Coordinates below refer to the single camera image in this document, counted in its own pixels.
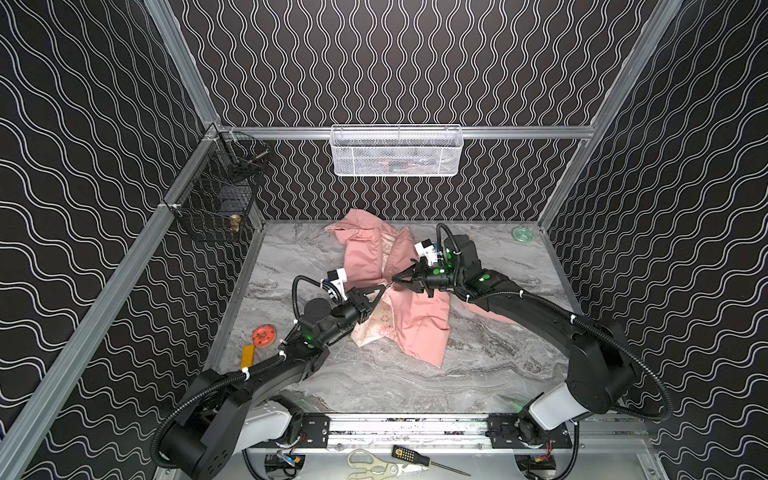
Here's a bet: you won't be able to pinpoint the pink zip-up jacket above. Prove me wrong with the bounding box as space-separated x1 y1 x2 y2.
325 208 517 368

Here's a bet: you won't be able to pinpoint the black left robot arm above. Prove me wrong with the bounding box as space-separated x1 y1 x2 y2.
149 285 387 479

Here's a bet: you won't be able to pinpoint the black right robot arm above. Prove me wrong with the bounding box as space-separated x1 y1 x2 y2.
392 235 673 442

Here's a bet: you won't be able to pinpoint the green transparent lid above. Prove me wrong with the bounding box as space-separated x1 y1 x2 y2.
512 225 535 243

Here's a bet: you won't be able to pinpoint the red tape roll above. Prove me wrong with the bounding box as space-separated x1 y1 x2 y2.
251 324 277 348

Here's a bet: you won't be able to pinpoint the yellow block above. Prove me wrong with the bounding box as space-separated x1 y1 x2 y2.
240 344 255 370

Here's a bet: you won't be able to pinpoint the small brass bell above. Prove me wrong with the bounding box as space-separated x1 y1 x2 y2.
229 214 242 233

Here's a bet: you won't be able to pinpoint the black yellow screwdriver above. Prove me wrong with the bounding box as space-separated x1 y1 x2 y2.
391 445 470 477

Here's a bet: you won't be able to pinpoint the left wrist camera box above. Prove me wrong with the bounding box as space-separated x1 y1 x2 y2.
327 268 347 300

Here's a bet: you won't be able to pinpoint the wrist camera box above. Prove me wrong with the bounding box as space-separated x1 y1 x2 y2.
414 239 439 266
327 268 347 300

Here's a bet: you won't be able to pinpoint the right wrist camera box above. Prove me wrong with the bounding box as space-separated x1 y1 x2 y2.
414 239 439 266

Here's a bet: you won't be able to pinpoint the aluminium front rail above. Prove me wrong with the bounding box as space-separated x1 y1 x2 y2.
170 412 652 454

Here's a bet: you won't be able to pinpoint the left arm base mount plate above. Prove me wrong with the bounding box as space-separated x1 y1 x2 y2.
287 412 331 449

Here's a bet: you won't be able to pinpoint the white wire mesh basket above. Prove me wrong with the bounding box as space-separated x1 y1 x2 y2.
329 124 464 177

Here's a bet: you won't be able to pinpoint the scissors with pale handles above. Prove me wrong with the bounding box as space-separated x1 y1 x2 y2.
347 449 427 480

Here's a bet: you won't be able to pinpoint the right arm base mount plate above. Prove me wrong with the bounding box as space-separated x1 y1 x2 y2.
485 414 573 449

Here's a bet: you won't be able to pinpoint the black wire basket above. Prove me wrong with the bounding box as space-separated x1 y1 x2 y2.
164 126 273 245

